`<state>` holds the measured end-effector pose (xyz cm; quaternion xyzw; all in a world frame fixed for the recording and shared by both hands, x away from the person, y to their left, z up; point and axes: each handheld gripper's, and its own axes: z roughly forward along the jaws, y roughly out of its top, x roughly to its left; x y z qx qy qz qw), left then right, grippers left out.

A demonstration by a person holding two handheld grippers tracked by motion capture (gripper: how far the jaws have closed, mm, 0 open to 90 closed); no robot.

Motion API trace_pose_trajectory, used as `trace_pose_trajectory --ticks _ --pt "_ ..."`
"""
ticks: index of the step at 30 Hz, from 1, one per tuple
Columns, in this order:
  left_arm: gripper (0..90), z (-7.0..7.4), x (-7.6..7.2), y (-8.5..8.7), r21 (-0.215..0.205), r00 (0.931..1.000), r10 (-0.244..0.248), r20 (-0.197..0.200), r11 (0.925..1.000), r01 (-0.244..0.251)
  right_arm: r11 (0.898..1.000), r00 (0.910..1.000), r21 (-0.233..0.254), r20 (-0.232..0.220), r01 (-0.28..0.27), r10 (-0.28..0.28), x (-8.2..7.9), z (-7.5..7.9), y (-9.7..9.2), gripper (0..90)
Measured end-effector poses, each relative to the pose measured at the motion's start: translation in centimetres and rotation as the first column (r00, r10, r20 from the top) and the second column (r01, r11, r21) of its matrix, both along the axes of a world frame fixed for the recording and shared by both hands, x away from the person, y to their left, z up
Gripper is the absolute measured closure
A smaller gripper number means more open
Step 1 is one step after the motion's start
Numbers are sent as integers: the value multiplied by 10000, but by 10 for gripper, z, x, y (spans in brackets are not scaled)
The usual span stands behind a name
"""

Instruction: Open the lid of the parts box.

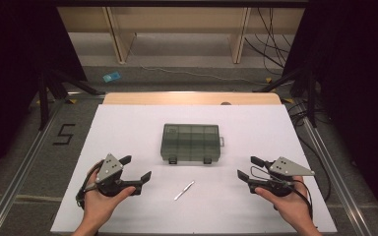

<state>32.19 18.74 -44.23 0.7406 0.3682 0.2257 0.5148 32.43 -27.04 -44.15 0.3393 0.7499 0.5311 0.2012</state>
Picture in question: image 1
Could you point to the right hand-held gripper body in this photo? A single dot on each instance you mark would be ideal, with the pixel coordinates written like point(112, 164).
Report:
point(287, 167)

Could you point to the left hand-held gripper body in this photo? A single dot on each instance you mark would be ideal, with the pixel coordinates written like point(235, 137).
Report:
point(109, 167)

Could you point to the silver metal tweezers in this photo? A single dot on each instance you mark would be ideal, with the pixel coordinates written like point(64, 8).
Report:
point(184, 190)

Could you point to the smoky clear plastic storage box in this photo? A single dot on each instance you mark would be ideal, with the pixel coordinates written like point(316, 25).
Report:
point(190, 143)

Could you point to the person's right hand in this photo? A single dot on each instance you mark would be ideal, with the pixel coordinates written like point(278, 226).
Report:
point(288, 205)

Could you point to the person's left hand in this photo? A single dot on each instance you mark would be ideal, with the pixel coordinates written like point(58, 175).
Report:
point(102, 205)

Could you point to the black tripod stand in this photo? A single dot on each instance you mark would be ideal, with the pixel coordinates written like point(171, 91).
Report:
point(311, 98)
point(44, 98)

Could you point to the blue card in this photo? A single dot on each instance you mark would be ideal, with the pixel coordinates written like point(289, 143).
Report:
point(112, 77)

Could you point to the black curtain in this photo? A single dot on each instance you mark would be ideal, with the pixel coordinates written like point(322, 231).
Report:
point(357, 82)
point(10, 65)

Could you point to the light wooden shelf unit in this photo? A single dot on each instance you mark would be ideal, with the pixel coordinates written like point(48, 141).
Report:
point(121, 39)

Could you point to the metal floor rail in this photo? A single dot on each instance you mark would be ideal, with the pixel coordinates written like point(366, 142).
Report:
point(16, 177)
point(334, 177)

